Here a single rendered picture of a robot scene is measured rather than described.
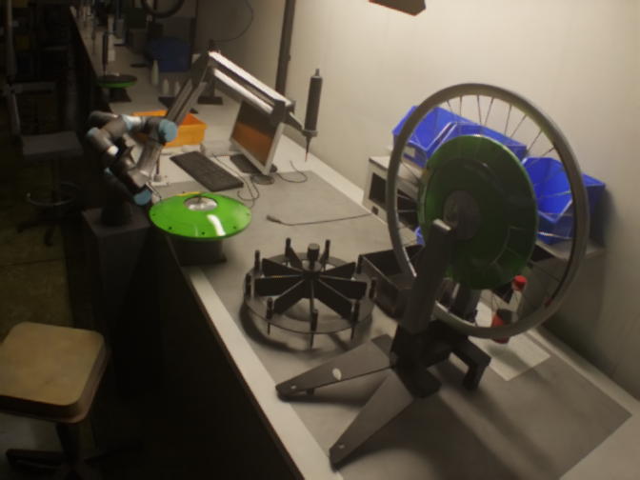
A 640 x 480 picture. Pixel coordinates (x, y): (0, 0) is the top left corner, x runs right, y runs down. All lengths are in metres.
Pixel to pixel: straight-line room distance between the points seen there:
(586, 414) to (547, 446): 0.18
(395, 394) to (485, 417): 0.25
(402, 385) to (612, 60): 1.02
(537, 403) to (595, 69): 0.92
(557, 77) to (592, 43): 0.16
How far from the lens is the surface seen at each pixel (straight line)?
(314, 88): 1.47
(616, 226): 1.46
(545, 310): 0.93
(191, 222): 1.41
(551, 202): 1.54
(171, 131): 1.78
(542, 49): 1.59
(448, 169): 1.00
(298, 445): 1.02
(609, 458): 1.27
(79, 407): 1.56
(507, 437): 1.17
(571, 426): 1.29
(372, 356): 1.12
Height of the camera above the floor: 1.71
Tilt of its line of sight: 26 degrees down
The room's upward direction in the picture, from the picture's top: 8 degrees clockwise
